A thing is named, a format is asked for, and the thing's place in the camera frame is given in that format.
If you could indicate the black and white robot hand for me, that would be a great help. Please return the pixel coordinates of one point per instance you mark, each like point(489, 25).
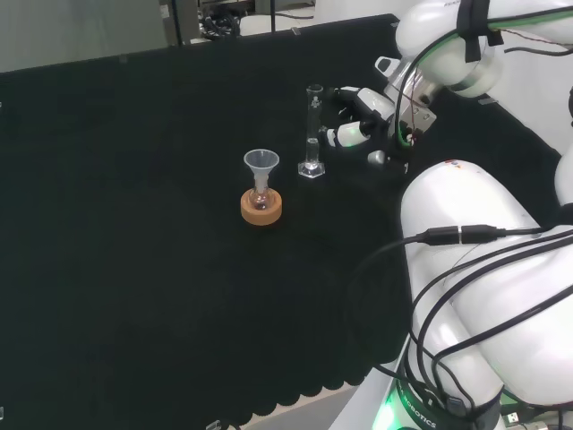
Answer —
point(371, 100)

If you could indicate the clear glass graduated cylinder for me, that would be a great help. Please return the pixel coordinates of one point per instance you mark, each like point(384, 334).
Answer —
point(312, 148)

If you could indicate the clear plastic funnel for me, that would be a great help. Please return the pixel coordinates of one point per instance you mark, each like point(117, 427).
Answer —
point(261, 162)

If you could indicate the small round-bottom glass flask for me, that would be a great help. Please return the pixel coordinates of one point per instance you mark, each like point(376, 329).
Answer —
point(261, 199)

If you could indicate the black cloth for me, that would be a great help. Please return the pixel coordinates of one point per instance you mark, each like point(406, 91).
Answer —
point(156, 224)

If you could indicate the grey metal post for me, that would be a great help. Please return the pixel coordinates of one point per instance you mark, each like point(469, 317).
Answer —
point(179, 22)

